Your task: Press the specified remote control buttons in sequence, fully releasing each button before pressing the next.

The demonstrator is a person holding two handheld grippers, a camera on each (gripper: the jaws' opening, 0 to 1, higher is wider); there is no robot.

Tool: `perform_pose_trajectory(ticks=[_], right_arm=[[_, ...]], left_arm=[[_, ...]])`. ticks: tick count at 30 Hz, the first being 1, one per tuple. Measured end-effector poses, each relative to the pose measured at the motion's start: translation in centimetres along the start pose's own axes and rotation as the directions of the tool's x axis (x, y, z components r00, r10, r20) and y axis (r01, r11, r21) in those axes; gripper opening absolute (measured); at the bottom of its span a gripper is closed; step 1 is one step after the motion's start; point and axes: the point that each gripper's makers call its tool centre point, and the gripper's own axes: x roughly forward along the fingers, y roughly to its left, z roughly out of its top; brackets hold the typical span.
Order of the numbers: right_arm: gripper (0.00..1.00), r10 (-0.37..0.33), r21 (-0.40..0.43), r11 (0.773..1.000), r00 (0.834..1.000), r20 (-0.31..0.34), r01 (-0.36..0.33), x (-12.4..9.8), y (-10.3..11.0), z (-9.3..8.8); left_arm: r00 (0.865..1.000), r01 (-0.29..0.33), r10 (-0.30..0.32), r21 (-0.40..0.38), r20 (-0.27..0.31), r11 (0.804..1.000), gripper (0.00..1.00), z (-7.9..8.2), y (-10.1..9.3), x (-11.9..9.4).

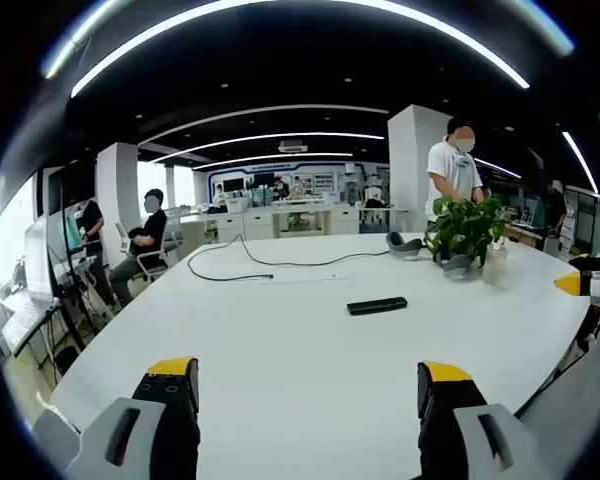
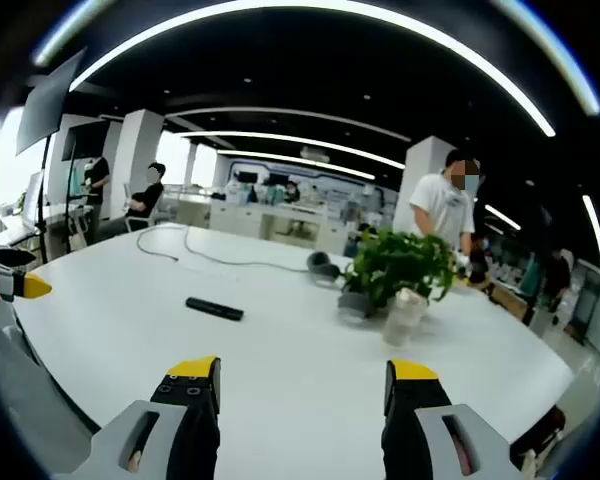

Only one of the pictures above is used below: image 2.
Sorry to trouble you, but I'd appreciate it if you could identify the black monitor stand pole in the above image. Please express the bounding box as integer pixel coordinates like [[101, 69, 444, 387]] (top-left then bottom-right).
[[33, 133, 52, 267]]

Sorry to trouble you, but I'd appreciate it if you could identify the dark office chair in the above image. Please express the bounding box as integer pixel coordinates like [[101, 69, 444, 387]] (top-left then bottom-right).
[[508, 403, 568, 472]]

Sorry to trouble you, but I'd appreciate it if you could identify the white display counter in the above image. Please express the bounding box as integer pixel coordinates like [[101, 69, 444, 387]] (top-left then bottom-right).
[[208, 198, 352, 252]]

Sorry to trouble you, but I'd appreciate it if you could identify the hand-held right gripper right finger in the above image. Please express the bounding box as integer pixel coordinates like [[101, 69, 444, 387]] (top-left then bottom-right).
[[381, 358, 526, 480]]

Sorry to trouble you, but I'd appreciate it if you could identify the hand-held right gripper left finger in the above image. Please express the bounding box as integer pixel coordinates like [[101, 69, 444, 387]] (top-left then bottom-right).
[[67, 355, 222, 480]]

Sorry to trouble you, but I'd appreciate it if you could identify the black remote control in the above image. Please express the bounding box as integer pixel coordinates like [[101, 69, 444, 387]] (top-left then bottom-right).
[[185, 296, 245, 323]]

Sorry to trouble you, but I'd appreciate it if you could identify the green potted plant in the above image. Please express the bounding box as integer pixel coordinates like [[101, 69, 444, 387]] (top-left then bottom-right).
[[340, 227, 457, 319]]

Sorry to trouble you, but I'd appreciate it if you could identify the long power cable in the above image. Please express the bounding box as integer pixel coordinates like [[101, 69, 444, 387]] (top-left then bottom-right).
[[135, 223, 312, 274]]

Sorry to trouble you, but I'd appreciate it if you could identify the grey u-shaped headset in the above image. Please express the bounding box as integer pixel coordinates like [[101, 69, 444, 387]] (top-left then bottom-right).
[[306, 250, 343, 288], [336, 287, 379, 322]]

